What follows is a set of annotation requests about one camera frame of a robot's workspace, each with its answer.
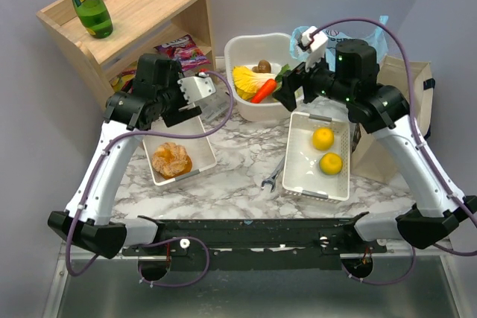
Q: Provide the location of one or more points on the yellow cabbage toy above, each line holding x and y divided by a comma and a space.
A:
247, 82

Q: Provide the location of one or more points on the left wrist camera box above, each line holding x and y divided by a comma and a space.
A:
196, 88

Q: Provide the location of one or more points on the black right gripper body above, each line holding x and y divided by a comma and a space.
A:
289, 85

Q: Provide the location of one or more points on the brown mushroom toy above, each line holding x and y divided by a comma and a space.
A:
263, 66

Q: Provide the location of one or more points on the silver combination wrench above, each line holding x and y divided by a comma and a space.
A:
271, 180

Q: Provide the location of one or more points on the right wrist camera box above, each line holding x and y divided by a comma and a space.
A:
312, 43

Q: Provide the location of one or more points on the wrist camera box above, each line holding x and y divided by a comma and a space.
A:
196, 88
312, 43

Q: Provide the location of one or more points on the red chili pepper toy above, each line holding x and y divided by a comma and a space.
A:
270, 86

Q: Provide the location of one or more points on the orange bread slice toy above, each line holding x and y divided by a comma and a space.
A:
171, 160

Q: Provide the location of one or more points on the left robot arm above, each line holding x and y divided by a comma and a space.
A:
159, 90

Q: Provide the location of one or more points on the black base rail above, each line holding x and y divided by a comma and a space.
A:
261, 244

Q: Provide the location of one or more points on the yellow chip bag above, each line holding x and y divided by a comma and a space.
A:
122, 79

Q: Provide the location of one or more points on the green glass bottle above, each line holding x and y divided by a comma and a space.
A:
95, 17

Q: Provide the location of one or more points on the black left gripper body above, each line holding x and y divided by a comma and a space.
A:
182, 115

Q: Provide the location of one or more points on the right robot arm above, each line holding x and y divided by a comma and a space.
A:
383, 111

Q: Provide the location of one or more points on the wooden shelf unit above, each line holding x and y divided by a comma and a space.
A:
139, 26

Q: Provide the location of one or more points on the large white plastic tub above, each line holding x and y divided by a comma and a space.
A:
248, 51

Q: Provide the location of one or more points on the white perforated plastic basket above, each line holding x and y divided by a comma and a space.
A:
302, 175

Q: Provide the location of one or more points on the yellow lemon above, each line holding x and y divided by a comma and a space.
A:
323, 138

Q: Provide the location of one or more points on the clear plastic organizer box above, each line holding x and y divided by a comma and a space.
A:
214, 105

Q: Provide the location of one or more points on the green lime toy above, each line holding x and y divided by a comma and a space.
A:
331, 164

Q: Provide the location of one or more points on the pink candy bag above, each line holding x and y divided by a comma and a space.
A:
184, 50

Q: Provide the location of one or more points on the light blue plastic grocery bag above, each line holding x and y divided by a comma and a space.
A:
376, 39

